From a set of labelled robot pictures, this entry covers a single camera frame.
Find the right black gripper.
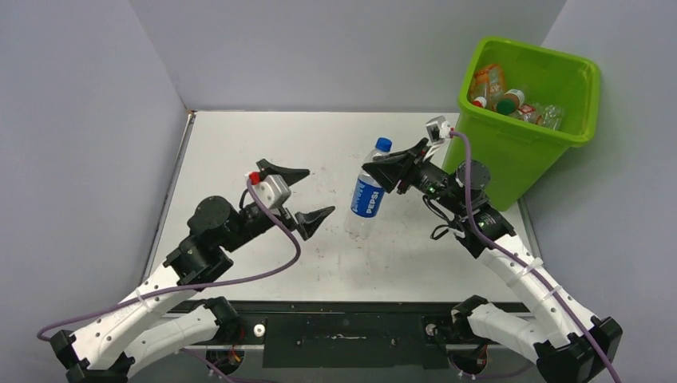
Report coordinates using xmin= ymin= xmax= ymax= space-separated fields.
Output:
xmin=363 ymin=138 xmax=465 ymax=216

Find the pepsi bottle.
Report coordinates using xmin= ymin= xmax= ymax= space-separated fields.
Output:
xmin=344 ymin=168 xmax=386 ymax=240

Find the orange bottle white cap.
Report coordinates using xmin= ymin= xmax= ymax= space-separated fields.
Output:
xmin=469 ymin=63 xmax=507 ymax=106

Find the green cap brown bottle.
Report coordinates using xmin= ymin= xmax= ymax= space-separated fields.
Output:
xmin=494 ymin=89 xmax=525 ymax=116

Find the red label clear bottle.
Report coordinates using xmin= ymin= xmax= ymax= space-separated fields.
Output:
xmin=510 ymin=103 xmax=544 ymax=126

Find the blue label water bottle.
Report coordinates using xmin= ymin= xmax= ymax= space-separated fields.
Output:
xmin=538 ymin=105 xmax=565 ymax=130

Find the red blue label bottle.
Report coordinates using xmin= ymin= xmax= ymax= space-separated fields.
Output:
xmin=471 ymin=96 xmax=489 ymax=109

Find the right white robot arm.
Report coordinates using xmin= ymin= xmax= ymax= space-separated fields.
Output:
xmin=362 ymin=139 xmax=623 ymax=382

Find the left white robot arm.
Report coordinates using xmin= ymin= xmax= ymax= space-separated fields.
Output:
xmin=49 ymin=160 xmax=333 ymax=382

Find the green plastic bin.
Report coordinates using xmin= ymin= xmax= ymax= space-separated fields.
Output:
xmin=456 ymin=37 xmax=601 ymax=211

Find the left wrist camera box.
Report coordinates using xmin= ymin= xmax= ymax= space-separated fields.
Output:
xmin=246 ymin=172 xmax=291 ymax=210

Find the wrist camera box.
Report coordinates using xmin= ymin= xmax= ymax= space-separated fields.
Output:
xmin=423 ymin=116 xmax=455 ymax=162
xmin=246 ymin=172 xmax=291 ymax=210

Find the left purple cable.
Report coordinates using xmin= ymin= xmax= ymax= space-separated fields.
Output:
xmin=37 ymin=182 xmax=303 ymax=383

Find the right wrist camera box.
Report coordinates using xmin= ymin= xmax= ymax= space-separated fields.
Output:
xmin=423 ymin=116 xmax=455 ymax=162

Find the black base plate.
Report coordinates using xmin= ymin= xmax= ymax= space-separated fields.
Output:
xmin=204 ymin=301 xmax=485 ymax=369

